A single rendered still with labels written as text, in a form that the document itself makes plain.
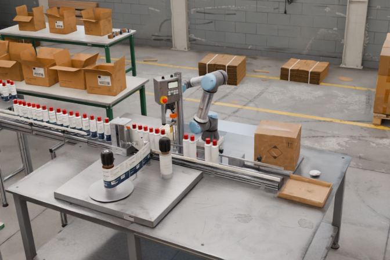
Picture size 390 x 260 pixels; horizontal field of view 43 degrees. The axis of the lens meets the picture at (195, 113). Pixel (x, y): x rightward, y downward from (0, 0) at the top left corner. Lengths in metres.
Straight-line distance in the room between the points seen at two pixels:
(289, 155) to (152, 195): 1.02
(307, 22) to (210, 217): 6.01
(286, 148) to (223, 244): 0.95
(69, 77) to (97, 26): 2.28
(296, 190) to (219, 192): 0.53
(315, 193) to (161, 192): 1.03
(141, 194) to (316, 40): 5.98
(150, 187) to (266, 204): 0.79
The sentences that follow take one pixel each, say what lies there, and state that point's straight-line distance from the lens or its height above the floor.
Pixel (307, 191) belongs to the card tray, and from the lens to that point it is 3.49.
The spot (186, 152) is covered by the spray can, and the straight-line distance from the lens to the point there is 3.71.
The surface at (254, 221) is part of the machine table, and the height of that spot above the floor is 0.83.
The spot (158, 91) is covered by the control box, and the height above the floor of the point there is 1.40.
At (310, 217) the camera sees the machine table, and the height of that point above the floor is 0.83.
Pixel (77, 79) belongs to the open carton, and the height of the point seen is 0.89.
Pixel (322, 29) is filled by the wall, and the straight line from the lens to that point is 8.76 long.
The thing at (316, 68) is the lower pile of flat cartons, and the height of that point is 0.20.
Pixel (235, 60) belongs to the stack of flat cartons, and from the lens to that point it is 7.89.
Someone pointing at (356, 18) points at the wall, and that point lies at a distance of 8.57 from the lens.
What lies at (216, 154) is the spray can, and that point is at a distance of 3.59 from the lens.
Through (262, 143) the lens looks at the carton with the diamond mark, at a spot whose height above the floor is 1.05.
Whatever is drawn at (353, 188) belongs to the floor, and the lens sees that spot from 5.20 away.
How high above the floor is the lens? 2.68
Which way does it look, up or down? 24 degrees down
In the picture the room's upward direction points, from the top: 2 degrees counter-clockwise
